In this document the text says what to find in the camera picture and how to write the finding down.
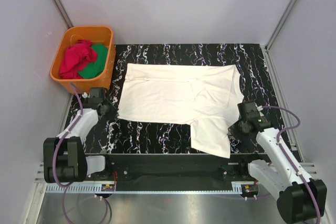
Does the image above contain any white Coca-Cola t-shirt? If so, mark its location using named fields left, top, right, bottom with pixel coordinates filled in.
left=118, top=63, right=244, bottom=158

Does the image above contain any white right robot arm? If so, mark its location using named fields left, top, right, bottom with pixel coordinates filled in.
left=229, top=101, right=327, bottom=223

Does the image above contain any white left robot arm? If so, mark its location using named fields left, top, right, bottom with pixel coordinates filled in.
left=43, top=87, right=118, bottom=186

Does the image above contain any green t-shirt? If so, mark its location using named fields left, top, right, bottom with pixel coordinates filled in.
left=78, top=44, right=108, bottom=79

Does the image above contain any black marbled table mat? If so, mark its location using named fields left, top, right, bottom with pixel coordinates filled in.
left=83, top=44, right=284, bottom=154

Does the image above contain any red t-shirt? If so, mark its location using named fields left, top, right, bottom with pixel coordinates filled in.
left=59, top=39, right=97, bottom=79

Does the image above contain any orange plastic basket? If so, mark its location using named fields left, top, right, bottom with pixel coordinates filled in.
left=50, top=26, right=116, bottom=94

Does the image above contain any right electronics board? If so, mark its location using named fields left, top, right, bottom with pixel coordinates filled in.
left=241, top=184, right=259, bottom=197

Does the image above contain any electronics board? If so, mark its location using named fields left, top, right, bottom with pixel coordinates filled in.
left=241, top=184, right=259, bottom=197
left=101, top=184, right=116, bottom=191

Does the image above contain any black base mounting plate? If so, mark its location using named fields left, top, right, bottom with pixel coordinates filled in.
left=87, top=153, right=270, bottom=182

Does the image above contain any left electronics board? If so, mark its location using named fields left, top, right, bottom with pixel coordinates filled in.
left=101, top=184, right=116, bottom=191

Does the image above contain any aluminium frame rail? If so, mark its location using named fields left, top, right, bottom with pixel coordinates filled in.
left=34, top=162, right=321, bottom=183

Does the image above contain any white slotted cable duct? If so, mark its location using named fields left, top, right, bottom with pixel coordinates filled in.
left=46, top=183, right=245, bottom=194

